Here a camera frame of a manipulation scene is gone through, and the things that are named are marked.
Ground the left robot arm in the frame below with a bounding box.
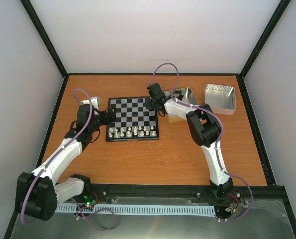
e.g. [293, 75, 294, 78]
[15, 103, 115, 221]

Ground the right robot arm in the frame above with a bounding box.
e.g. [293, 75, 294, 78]
[146, 83, 233, 201]

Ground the black silver chess board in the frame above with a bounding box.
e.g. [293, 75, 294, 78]
[105, 96, 159, 142]

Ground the white king piece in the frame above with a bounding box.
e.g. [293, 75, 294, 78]
[132, 126, 138, 136]

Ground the yellow metal tin box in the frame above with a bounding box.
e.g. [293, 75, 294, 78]
[164, 87, 199, 123]

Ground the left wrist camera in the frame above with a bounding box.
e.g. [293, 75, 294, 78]
[81, 97, 101, 109]

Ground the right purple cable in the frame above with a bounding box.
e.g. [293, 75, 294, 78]
[150, 62, 254, 223]

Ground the light blue cable duct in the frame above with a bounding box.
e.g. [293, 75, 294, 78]
[56, 203, 215, 217]

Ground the black aluminium frame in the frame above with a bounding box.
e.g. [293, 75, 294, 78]
[4, 0, 296, 239]

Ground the metal base plate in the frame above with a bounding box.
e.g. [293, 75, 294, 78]
[11, 198, 295, 239]

